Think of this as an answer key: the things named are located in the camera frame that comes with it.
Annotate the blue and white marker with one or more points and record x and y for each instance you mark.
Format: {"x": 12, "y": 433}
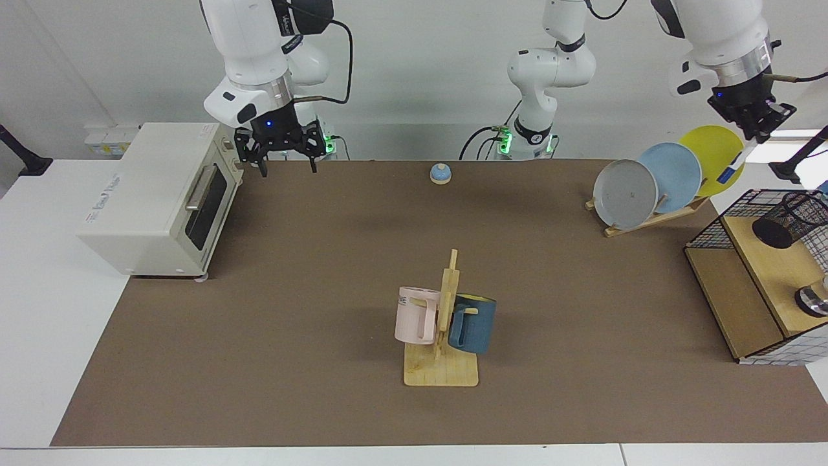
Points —
{"x": 737, "y": 165}

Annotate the black mesh pen holder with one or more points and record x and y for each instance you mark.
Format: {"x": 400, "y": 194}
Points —
{"x": 783, "y": 226}

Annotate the yellow plate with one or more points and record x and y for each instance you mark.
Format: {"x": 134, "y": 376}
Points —
{"x": 711, "y": 152}

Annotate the light blue plate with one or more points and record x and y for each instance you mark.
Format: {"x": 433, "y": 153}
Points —
{"x": 676, "y": 171}

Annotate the pale toaster oven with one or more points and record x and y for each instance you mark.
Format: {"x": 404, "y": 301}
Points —
{"x": 149, "y": 194}

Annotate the small blue round bell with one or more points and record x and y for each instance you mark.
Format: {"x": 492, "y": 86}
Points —
{"x": 440, "y": 173}

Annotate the wooden plate rack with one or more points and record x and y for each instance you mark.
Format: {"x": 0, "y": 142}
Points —
{"x": 653, "y": 220}

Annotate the grey plate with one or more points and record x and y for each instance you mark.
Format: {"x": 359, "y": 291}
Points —
{"x": 624, "y": 194}

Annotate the glass lid with steel rim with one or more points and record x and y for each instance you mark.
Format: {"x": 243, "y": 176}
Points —
{"x": 815, "y": 301}

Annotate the pink mug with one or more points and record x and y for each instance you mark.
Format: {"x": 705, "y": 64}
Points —
{"x": 411, "y": 317}

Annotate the brown table cloth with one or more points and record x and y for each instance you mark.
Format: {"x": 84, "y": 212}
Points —
{"x": 323, "y": 362}

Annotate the dark blue mug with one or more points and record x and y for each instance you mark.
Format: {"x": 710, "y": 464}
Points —
{"x": 479, "y": 327}

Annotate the wooden cup stand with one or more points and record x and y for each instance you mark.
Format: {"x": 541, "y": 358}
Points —
{"x": 440, "y": 372}

